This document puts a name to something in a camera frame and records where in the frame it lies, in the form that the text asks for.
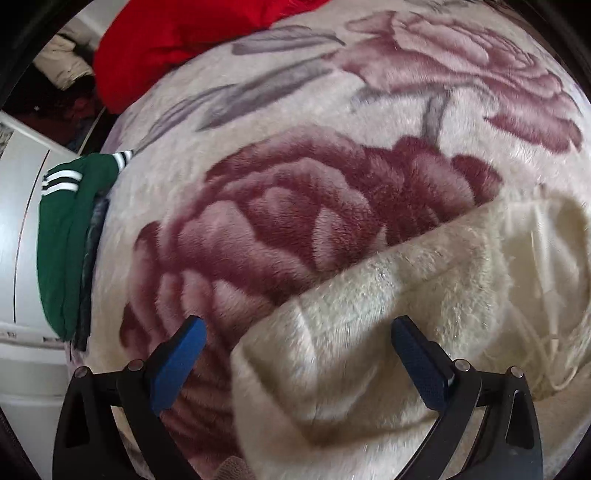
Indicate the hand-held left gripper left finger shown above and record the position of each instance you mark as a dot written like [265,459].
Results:
[178,364]

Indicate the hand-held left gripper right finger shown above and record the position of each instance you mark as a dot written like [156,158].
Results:
[422,369]

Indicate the green garment with white stripes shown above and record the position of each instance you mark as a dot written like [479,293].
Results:
[62,240]

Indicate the cream fluffy sweater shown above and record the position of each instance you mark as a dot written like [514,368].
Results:
[369,332]

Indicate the beige cloth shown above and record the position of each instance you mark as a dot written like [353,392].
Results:
[62,55]

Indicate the dark cloth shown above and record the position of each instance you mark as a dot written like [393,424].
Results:
[92,258]

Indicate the red garment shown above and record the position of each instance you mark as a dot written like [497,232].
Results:
[175,41]

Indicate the white cabinet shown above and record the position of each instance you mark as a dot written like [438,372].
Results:
[23,277]

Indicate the floral plush blanket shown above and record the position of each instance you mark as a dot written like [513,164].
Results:
[286,194]

